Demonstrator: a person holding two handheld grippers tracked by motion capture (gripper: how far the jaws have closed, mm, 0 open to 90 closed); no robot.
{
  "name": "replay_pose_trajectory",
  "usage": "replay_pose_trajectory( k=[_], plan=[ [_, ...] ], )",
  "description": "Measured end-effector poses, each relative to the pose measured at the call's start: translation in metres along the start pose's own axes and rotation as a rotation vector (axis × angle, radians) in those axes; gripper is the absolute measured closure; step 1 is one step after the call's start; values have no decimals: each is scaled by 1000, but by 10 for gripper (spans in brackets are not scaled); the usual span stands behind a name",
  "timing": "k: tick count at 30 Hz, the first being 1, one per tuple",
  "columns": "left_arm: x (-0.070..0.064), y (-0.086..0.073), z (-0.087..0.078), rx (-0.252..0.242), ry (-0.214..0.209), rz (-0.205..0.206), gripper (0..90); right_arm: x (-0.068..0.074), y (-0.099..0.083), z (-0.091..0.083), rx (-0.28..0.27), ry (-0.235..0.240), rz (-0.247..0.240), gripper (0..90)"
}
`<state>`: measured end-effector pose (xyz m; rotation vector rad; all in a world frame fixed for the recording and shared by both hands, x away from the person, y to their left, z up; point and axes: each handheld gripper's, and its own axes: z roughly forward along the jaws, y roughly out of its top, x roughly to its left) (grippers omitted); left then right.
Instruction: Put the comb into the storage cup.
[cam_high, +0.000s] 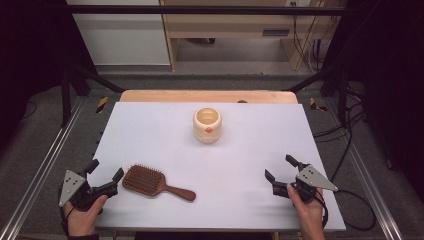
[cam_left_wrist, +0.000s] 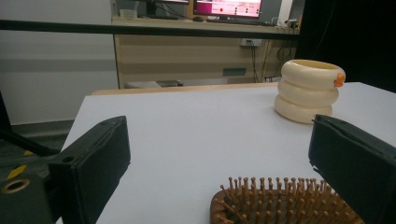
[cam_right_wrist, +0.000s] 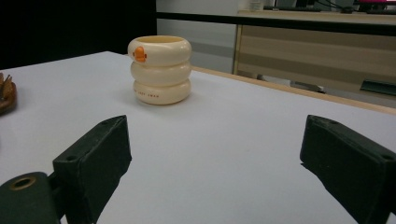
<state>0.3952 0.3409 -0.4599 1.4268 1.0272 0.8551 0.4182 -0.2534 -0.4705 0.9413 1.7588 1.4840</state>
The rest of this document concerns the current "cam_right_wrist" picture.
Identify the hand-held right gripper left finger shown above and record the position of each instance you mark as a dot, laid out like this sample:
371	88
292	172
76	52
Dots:
93	165

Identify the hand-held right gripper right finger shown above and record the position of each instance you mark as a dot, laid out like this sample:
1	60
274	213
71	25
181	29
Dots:
351	165

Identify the cream ringed cup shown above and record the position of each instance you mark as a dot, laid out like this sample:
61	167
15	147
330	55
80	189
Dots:
160	76

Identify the brown wooden brush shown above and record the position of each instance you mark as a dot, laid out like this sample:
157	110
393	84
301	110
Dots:
6	95

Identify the light wooden desk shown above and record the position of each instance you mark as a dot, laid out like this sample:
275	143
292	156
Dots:
311	53

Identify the black curtain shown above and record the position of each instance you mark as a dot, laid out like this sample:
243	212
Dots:
68	28

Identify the white cabinet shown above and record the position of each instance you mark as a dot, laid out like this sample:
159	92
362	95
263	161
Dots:
196	37

